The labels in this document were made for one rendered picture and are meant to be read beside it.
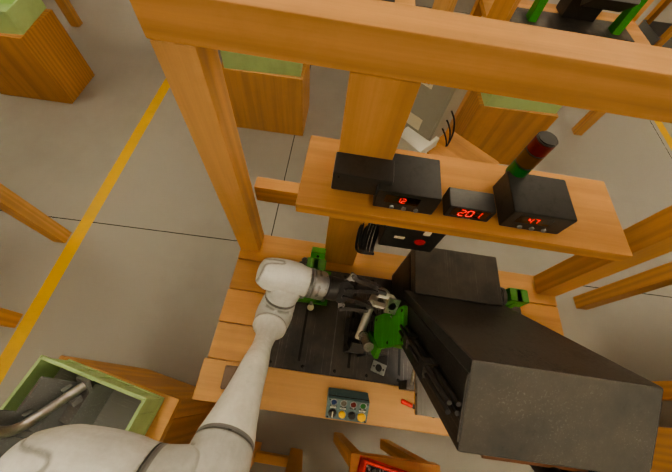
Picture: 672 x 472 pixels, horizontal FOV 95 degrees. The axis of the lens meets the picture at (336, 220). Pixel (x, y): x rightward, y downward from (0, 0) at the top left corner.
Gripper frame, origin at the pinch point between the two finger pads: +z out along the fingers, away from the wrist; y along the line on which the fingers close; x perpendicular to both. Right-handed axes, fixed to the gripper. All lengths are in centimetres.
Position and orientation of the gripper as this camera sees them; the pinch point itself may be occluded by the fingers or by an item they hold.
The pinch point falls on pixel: (383, 300)
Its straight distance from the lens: 105.4
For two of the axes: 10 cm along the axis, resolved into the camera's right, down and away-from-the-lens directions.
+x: -1.5, -3.1, 9.4
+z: 9.3, 2.8, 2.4
